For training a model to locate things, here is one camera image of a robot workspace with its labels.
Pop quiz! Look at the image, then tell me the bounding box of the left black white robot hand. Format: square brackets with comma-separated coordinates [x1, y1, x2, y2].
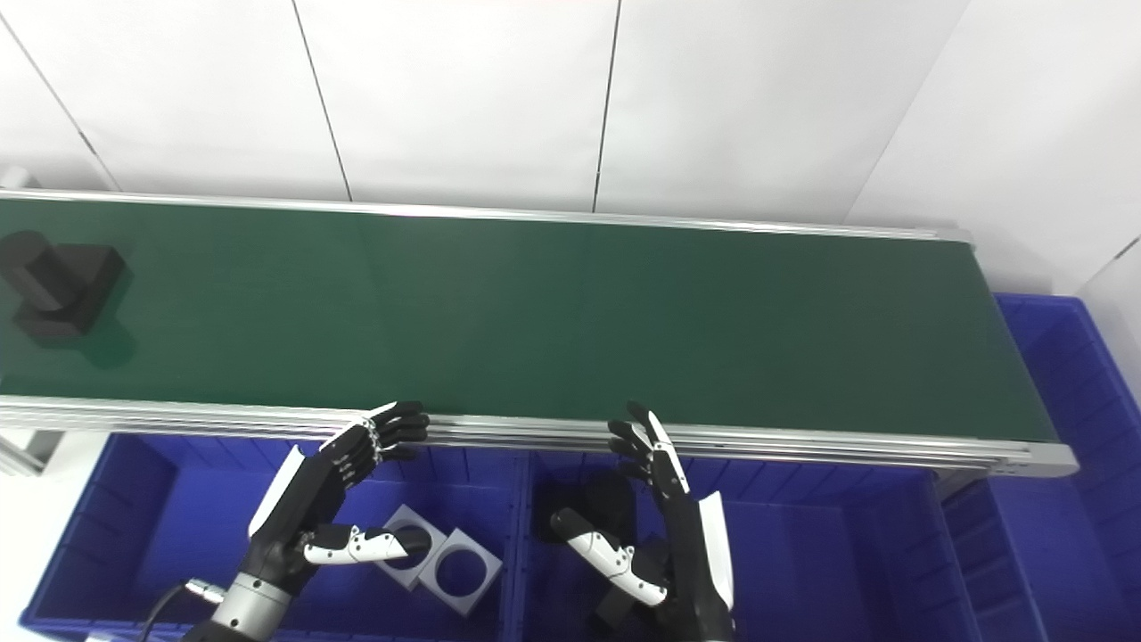
[241, 401, 433, 594]

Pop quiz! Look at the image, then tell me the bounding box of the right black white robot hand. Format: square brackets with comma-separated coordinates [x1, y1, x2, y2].
[550, 401, 736, 642]

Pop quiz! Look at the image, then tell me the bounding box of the black stepped block part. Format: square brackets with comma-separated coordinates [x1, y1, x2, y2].
[0, 230, 127, 344]
[593, 535, 669, 630]
[535, 473, 661, 545]

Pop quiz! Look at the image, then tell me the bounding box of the blue plastic bin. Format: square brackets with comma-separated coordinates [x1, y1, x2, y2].
[513, 450, 990, 642]
[20, 432, 527, 642]
[940, 294, 1141, 642]

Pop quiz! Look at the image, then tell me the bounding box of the green conveyor belt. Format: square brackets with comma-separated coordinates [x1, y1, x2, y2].
[0, 198, 1057, 442]
[0, 189, 1079, 478]

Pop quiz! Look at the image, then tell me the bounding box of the aluminium conveyor support leg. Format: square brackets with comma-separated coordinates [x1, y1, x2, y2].
[0, 428, 63, 478]

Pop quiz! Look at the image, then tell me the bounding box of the grey square plate with hole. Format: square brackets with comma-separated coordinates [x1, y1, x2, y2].
[419, 528, 503, 616]
[379, 505, 449, 591]

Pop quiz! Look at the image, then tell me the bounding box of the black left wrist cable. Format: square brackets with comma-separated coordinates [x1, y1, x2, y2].
[138, 580, 224, 642]

